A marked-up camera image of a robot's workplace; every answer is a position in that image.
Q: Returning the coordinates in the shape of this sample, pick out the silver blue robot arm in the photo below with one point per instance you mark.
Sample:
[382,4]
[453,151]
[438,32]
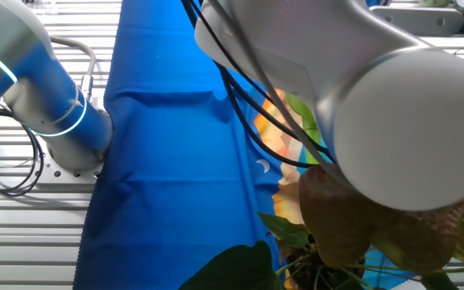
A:
[397,121]

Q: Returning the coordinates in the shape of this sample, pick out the potted anthurium plant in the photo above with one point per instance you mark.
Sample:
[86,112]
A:
[336,217]

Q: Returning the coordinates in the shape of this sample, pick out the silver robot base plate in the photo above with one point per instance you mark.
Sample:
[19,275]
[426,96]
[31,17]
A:
[75,174]

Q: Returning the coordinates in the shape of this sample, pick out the green plastic watering can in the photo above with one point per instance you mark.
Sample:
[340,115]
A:
[310,125]

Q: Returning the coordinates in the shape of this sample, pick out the blue printed cloth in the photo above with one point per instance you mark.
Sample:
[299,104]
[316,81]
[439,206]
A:
[175,121]

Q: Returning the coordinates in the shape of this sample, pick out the pale green object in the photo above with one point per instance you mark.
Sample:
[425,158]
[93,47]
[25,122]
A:
[435,2]

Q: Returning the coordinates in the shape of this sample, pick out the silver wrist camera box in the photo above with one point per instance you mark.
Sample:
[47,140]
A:
[417,20]

